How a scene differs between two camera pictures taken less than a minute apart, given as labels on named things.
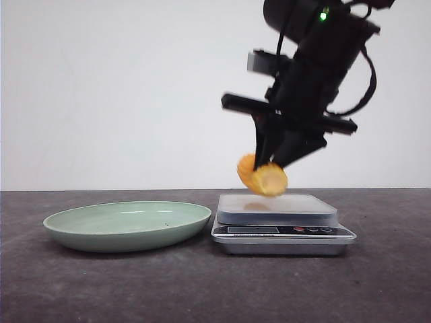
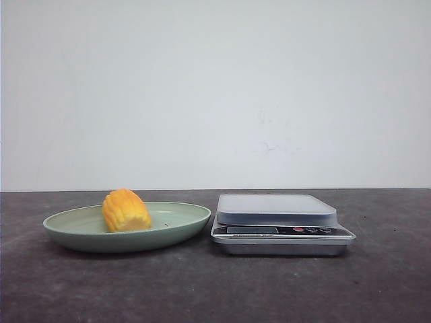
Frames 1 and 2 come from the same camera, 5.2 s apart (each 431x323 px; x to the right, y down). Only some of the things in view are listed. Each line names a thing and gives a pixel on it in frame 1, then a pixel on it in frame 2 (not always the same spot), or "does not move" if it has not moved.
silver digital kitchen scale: (289, 224) does not move
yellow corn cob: (268, 180) to (123, 210)
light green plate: (126, 226) does not move
